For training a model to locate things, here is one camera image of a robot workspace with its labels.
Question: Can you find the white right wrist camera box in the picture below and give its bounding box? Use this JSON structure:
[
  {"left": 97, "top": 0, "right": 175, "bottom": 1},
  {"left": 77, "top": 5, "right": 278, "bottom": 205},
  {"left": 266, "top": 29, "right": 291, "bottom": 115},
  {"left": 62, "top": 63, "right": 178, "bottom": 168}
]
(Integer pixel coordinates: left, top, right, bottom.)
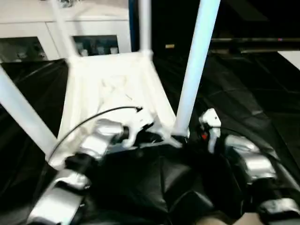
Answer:
[{"left": 198, "top": 108, "right": 223, "bottom": 155}]

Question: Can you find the black plastic sheet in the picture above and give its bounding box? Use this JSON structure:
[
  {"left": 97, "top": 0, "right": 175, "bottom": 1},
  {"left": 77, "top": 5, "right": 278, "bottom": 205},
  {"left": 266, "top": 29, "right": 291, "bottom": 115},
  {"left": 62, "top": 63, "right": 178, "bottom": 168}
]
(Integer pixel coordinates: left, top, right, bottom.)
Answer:
[{"left": 0, "top": 52, "right": 300, "bottom": 225}]

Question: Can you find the white flat board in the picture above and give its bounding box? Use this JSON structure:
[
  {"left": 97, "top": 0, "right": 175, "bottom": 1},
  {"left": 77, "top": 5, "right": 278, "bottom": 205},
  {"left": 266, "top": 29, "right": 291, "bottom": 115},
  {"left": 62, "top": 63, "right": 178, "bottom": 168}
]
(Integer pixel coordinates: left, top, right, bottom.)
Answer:
[{"left": 277, "top": 51, "right": 300, "bottom": 71}]

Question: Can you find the white plastic table top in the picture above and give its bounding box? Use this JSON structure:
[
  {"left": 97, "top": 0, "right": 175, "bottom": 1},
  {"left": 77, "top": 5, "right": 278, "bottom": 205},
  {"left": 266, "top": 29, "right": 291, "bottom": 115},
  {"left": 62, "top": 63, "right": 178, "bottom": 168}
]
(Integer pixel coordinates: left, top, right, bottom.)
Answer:
[{"left": 48, "top": 50, "right": 188, "bottom": 172}]

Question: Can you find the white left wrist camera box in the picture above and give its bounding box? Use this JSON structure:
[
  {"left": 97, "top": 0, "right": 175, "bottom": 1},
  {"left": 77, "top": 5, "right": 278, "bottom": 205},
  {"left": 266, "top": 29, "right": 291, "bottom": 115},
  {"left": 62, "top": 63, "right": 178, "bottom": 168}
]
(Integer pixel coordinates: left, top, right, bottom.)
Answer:
[{"left": 125, "top": 108, "right": 156, "bottom": 149}]

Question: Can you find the white plastic table leg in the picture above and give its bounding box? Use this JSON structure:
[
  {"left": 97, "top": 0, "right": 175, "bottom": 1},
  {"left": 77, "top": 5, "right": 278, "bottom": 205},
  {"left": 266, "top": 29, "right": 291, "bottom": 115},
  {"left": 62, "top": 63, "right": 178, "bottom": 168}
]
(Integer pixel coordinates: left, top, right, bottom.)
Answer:
[
  {"left": 0, "top": 62, "right": 60, "bottom": 163},
  {"left": 50, "top": 0, "right": 82, "bottom": 64},
  {"left": 137, "top": 0, "right": 155, "bottom": 59},
  {"left": 172, "top": 0, "right": 222, "bottom": 138}
]

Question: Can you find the black backdrop cloth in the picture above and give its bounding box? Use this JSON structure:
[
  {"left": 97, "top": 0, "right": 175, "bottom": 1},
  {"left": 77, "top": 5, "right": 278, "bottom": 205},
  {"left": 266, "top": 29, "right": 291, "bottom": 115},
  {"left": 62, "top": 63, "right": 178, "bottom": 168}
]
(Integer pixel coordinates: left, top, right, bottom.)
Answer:
[{"left": 130, "top": 0, "right": 300, "bottom": 56}]

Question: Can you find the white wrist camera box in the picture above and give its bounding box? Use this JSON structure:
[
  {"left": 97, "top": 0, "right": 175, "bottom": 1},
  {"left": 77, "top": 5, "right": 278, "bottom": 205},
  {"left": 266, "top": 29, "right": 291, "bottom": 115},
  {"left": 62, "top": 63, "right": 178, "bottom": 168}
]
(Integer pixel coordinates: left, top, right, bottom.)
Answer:
[
  {"left": 125, "top": 108, "right": 156, "bottom": 149},
  {"left": 198, "top": 108, "right": 223, "bottom": 155}
]

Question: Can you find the white glass-door cabinet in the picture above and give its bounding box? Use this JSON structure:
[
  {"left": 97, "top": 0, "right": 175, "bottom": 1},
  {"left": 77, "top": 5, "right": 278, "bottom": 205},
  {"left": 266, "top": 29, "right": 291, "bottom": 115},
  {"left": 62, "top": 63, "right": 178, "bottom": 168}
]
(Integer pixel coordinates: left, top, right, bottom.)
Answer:
[{"left": 0, "top": 0, "right": 132, "bottom": 63}]

